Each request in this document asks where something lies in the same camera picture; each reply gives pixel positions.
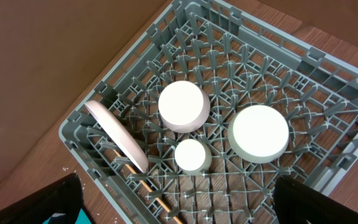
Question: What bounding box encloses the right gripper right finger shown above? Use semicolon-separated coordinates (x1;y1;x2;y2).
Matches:
273;176;358;224

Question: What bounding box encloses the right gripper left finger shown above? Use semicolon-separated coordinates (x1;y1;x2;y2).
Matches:
0;174;83;224

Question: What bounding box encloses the wooden chopstick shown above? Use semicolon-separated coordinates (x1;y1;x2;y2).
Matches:
113;149;183;224

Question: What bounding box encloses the white saucer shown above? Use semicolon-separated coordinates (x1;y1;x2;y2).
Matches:
227;105;290;164

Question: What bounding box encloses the large white plate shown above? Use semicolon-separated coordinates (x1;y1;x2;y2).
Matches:
85;100;149;173

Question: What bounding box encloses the white cup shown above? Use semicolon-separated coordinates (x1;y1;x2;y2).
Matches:
174;139;212;175

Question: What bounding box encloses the white bowl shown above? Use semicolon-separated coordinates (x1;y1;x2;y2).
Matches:
158;81;211;133

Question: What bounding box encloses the grey dishwasher rack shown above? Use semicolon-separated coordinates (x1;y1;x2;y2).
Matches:
59;1;358;223

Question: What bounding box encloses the teal serving tray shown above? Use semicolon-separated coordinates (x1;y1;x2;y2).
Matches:
43;208;95;224

